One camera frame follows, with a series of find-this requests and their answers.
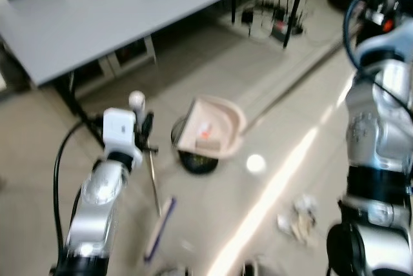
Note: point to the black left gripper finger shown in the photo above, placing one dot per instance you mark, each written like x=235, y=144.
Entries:
x=150, y=150
x=148, y=126

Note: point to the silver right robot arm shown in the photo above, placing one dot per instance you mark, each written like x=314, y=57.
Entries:
x=381, y=134

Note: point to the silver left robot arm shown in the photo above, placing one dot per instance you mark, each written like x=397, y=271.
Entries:
x=97, y=205

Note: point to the black mesh wastebasket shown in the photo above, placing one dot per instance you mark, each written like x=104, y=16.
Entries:
x=197, y=163

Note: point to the white low cabinet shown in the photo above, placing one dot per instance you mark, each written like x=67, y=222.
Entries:
x=129, y=57

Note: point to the black power strip with plugs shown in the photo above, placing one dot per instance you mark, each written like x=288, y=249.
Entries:
x=281, y=26

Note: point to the grey folding table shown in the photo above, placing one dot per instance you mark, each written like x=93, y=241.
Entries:
x=116, y=18

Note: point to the grey right robot foot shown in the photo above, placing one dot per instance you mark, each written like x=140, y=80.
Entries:
x=253, y=269

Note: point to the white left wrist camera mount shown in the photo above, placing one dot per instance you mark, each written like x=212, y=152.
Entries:
x=120, y=131

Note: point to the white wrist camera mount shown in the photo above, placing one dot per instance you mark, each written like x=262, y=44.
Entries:
x=393, y=40
x=120, y=131

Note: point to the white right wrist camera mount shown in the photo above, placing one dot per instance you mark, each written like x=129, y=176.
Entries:
x=393, y=40

